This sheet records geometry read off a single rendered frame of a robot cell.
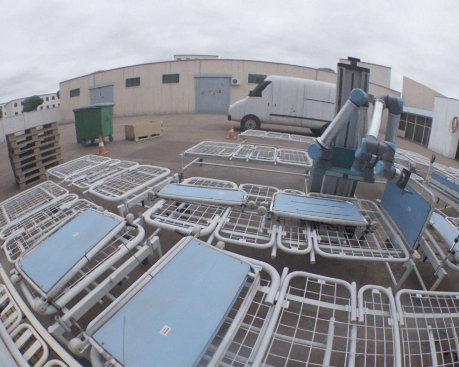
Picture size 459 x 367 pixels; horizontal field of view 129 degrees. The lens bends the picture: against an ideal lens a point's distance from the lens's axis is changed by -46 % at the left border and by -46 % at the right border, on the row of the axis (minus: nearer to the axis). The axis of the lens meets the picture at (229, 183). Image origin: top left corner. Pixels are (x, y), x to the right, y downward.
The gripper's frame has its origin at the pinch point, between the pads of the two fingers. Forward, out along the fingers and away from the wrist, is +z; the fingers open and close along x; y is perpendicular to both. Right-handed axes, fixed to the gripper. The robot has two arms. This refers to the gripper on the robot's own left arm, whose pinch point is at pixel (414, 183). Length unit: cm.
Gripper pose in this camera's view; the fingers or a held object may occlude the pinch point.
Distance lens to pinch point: 155.0
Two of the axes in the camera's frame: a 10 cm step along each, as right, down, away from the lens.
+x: 2.0, -8.8, -4.3
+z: 9.4, 2.9, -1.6
